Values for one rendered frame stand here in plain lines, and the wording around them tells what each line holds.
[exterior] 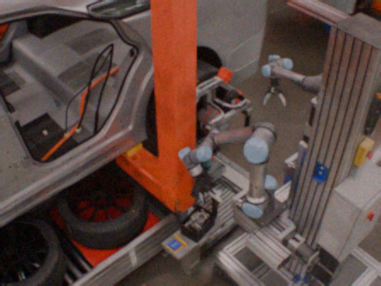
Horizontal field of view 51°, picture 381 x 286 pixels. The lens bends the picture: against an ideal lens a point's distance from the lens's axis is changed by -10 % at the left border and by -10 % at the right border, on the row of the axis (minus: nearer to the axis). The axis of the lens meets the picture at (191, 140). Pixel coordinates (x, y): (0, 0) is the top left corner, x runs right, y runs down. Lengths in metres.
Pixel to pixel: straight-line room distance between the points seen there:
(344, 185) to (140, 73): 1.44
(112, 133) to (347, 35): 1.70
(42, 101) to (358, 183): 2.36
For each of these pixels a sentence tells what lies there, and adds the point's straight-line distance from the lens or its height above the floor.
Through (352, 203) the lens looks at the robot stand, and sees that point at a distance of 2.22.
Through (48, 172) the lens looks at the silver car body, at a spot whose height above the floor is 0.94.
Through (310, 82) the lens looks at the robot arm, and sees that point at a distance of 2.61.
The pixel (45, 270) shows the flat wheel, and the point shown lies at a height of 0.50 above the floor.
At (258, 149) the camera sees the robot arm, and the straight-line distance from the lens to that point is 2.05.
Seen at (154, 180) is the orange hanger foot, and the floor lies 0.68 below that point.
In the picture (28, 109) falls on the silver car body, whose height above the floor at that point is 0.89.
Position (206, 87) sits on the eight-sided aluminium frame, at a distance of 2.96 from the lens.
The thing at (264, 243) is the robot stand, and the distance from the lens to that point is 2.57.
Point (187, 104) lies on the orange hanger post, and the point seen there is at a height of 1.39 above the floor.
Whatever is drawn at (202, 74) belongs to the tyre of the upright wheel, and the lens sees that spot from 3.00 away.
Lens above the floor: 2.83
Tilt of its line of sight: 42 degrees down
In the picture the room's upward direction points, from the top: straight up
